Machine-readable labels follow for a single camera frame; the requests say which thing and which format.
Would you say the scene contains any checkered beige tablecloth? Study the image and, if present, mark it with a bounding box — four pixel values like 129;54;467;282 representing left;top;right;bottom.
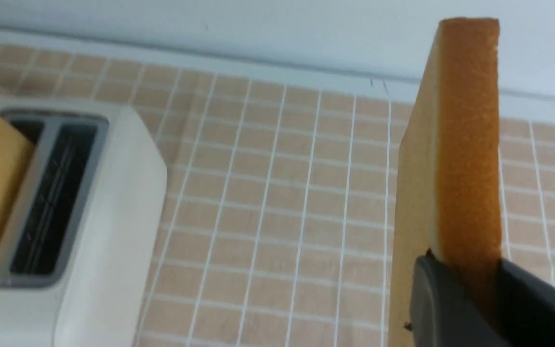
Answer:
0;39;555;347

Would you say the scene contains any white two-slot toaster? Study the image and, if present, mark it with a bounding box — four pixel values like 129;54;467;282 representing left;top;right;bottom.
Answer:
0;96;168;347

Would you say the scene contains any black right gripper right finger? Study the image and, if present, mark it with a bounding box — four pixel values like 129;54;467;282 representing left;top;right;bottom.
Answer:
496;259;555;347

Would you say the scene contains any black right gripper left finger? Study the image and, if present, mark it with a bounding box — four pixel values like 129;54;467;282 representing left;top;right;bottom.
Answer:
404;254;510;347

